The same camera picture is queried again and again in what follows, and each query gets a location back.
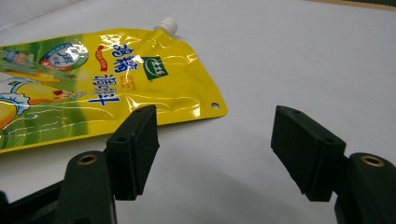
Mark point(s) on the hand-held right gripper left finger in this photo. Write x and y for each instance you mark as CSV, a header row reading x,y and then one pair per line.
x,y
130,155

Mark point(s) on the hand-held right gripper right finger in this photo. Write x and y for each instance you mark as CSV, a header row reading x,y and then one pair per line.
x,y
311,155

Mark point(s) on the yellow spouted refill pouch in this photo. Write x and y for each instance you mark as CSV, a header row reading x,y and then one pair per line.
x,y
155,93

